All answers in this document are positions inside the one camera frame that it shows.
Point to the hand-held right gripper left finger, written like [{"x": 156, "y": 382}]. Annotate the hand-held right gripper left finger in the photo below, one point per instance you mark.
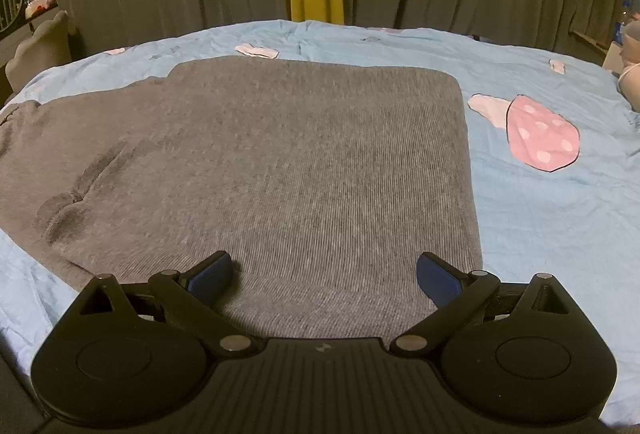
[{"x": 212, "y": 273}]

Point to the clear water bottle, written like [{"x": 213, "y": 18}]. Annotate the clear water bottle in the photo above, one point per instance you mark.
[{"x": 621, "y": 19}]

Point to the grey sweat pants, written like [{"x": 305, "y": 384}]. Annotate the grey sweat pants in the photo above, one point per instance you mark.
[{"x": 260, "y": 174}]

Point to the pink plush toy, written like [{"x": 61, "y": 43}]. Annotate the pink plush toy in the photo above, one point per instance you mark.
[{"x": 42, "y": 2}]

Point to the grey scalloped chair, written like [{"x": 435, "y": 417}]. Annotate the grey scalloped chair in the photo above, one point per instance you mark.
[{"x": 42, "y": 44}]

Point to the light blue printed bedsheet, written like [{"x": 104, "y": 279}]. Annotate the light blue printed bedsheet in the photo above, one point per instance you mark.
[{"x": 550, "y": 194}]

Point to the pale plush toy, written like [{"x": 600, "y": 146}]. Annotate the pale plush toy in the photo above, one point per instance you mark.
[{"x": 631, "y": 64}]

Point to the wooden desk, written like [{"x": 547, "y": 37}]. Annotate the wooden desk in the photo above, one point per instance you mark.
[{"x": 592, "y": 42}]

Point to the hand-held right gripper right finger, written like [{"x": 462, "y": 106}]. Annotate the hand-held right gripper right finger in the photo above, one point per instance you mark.
[{"x": 436, "y": 279}]

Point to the white box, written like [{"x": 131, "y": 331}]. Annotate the white box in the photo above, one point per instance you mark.
[{"x": 612, "y": 57}]

